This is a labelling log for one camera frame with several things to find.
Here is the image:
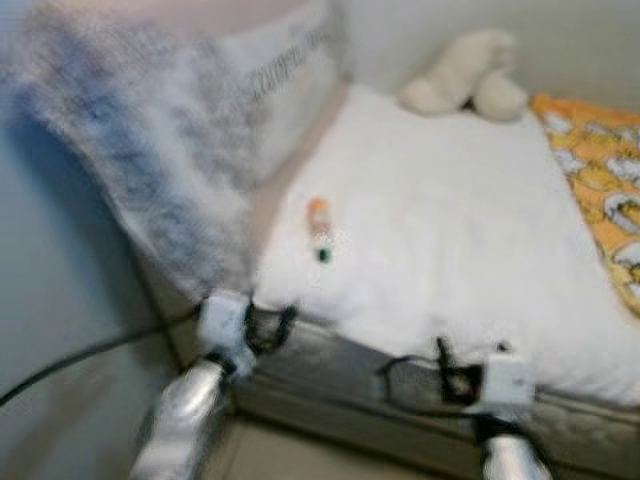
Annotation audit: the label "small orange bottle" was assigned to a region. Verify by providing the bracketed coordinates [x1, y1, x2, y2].
[306, 197, 336, 265]

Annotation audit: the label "white bed sheet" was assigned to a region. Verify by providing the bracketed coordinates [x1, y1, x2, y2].
[250, 82, 640, 406]

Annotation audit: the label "orange cartoon print blanket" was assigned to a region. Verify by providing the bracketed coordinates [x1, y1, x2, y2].
[530, 92, 640, 319]

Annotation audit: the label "beige plush toy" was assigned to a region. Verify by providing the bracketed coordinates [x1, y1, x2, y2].
[398, 28, 529, 123]

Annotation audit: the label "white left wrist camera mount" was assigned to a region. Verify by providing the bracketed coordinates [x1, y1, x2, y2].
[197, 290, 257, 363]

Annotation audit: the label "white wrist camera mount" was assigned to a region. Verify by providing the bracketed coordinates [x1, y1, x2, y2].
[480, 345, 537, 421]
[197, 290, 257, 363]

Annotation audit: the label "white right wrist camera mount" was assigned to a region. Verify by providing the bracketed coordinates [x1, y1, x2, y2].
[480, 345, 537, 421]

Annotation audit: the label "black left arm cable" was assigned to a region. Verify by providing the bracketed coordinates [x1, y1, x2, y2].
[0, 318, 201, 409]

